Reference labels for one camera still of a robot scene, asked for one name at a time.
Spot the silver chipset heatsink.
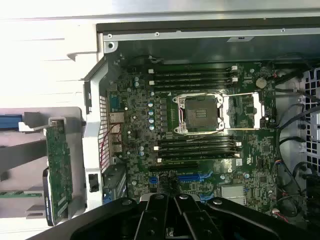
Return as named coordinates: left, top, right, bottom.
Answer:
left=220, top=184, right=245, bottom=201

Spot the black long expansion slot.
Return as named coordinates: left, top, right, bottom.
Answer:
left=148, top=163, right=199, bottom=173

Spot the black RAM slot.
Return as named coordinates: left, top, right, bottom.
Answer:
left=148, top=65, right=238, bottom=72
left=154, top=148, right=241, bottom=155
left=156, top=136, right=241, bottom=143
left=154, top=142, right=241, bottom=149
left=152, top=71, right=233, bottom=78
left=149, top=77, right=238, bottom=84
left=152, top=83, right=233, bottom=90

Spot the green motherboard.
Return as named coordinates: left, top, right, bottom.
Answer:
left=106, top=61, right=279, bottom=217

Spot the silver socket cover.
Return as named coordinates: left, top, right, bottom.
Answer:
left=221, top=91, right=266, bottom=131

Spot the CPU socket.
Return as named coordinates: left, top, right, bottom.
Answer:
left=171, top=92, right=227, bottom=137

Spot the open grey PC case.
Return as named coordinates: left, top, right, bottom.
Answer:
left=81, top=21, right=320, bottom=226

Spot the perforated metal disk bay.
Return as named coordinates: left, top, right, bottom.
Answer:
left=298, top=66, right=320, bottom=176

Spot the silver coin battery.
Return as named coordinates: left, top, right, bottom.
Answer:
left=255, top=77, right=268, bottom=89

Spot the grey parts rack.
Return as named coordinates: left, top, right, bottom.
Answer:
left=0, top=106, right=87, bottom=227

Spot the blue disk caddy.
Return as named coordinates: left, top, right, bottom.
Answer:
left=0, top=114, right=26, bottom=131

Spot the red black twisted wire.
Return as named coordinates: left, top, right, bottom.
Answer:
left=99, top=121, right=123, bottom=168

